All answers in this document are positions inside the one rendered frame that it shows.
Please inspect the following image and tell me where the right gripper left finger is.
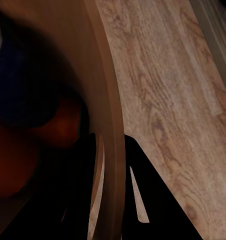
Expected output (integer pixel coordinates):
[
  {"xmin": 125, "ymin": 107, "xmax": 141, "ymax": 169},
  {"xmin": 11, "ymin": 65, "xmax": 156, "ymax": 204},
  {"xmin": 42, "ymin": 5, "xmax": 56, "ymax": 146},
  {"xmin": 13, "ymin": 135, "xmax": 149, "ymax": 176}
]
[{"xmin": 0, "ymin": 133, "xmax": 96, "ymax": 240}]

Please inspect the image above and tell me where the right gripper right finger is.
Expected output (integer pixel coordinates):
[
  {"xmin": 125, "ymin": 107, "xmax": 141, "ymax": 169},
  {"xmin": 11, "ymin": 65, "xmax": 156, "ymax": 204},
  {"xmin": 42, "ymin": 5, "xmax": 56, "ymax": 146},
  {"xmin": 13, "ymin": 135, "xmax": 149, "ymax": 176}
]
[{"xmin": 121, "ymin": 135, "xmax": 203, "ymax": 240}]

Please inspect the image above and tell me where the trash can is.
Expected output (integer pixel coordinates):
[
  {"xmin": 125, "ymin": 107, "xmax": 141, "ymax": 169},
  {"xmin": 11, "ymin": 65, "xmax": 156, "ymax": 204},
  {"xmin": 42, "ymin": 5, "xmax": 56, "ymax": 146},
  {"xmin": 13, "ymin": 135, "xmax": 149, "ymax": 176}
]
[{"xmin": 0, "ymin": 0, "xmax": 126, "ymax": 240}]

